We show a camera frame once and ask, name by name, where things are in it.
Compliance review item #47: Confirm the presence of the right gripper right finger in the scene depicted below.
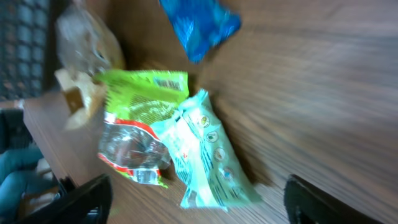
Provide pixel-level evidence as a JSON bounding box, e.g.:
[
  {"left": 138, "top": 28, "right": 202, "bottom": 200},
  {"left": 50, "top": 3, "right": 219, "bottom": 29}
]
[{"left": 284, "top": 174, "right": 381, "bottom": 224}]

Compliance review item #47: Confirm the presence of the mint green snack packet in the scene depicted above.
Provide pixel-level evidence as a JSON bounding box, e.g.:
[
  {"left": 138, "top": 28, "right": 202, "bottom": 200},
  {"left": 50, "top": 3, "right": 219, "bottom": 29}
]
[{"left": 151, "top": 89, "right": 261, "bottom": 210}]

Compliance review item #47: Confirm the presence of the beige brown snack pouch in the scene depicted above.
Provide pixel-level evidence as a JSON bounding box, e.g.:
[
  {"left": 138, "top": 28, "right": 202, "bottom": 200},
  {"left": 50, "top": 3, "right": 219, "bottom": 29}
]
[{"left": 55, "top": 1, "right": 125, "bottom": 130}]

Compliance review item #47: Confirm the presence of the green candy bag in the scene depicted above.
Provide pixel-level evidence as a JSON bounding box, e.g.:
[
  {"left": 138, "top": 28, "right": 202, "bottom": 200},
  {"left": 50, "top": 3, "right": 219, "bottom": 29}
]
[{"left": 94, "top": 70, "right": 189, "bottom": 185}]

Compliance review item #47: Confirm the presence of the blue cookie packet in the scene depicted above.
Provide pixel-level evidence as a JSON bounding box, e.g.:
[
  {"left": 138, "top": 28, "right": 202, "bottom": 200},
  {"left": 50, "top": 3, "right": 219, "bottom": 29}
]
[{"left": 160, "top": 0, "right": 241, "bottom": 63}]

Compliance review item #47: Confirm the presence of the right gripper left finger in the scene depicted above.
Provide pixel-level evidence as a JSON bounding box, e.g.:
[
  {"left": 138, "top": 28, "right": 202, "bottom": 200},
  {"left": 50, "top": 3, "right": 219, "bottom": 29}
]
[{"left": 16, "top": 174, "right": 113, "bottom": 224}]

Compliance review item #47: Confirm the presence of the grey plastic mesh basket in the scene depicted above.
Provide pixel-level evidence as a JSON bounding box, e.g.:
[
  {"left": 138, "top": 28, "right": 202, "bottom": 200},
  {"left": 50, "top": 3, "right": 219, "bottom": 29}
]
[{"left": 1, "top": 0, "right": 68, "bottom": 101}]

